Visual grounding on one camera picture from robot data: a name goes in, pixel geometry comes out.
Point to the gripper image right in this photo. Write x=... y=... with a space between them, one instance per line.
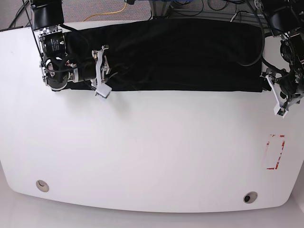
x=288 y=89

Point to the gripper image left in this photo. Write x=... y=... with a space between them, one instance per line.
x=90 y=70

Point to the black t-shirt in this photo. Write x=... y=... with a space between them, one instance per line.
x=181 y=54

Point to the red tape rectangle marking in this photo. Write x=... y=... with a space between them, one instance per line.
x=274 y=150

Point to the right table grommet hole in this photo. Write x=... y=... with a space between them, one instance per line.
x=250 y=197

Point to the table grommet hole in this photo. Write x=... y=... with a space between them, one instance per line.
x=250 y=197
x=42 y=186

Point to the left table grommet hole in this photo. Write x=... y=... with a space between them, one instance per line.
x=42 y=186

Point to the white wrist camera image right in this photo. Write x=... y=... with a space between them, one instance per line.
x=282 y=112

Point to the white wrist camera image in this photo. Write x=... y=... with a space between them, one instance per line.
x=282 y=112
x=103 y=91

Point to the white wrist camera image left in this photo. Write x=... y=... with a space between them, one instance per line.
x=103 y=91

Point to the aluminium frame stand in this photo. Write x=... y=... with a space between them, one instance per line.
x=160 y=8

